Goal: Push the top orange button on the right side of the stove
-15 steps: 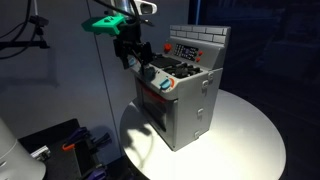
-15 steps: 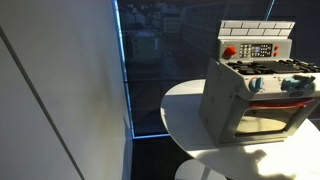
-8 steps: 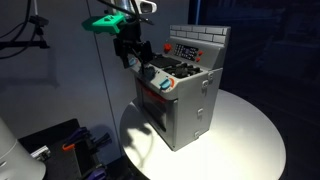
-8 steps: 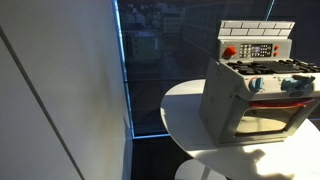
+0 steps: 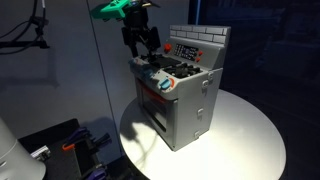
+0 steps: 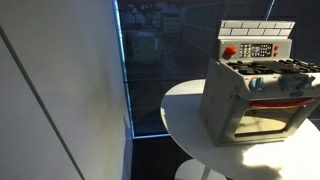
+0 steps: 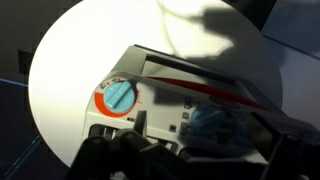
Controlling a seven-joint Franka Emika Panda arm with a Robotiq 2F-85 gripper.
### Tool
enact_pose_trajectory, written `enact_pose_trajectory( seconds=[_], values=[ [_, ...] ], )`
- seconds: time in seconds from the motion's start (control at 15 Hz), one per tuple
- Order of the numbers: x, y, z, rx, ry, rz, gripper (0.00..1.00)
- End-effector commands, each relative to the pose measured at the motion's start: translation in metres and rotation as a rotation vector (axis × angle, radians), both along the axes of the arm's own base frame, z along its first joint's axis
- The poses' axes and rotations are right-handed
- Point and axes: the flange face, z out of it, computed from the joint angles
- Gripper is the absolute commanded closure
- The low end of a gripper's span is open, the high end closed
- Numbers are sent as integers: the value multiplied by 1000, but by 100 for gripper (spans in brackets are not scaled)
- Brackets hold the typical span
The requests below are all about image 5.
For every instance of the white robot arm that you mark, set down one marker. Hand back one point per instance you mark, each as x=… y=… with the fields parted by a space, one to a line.
x=16 y=156

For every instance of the black equipment box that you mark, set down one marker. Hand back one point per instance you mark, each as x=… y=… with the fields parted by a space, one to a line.
x=56 y=160

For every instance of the gray toy stove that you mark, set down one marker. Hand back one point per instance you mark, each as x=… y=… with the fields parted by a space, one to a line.
x=190 y=110

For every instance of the stove burner grate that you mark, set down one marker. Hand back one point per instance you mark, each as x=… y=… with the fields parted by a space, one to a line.
x=182 y=70

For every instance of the orange clamp tip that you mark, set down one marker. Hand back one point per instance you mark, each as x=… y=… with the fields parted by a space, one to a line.
x=68 y=146

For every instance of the large orange round knob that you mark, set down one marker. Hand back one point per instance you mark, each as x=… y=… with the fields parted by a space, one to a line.
x=167 y=47

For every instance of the small orange round button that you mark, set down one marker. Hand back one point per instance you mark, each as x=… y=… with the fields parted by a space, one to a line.
x=198 y=59
x=200 y=53

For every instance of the flat black griddle plate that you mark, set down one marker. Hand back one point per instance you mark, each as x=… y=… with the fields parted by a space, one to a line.
x=164 y=61

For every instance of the black keypad panel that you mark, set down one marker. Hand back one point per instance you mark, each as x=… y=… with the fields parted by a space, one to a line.
x=186 y=51

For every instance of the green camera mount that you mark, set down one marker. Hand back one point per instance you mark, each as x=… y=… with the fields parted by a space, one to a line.
x=113 y=9

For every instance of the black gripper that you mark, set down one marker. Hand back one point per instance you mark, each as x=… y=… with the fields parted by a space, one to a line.
x=138 y=23

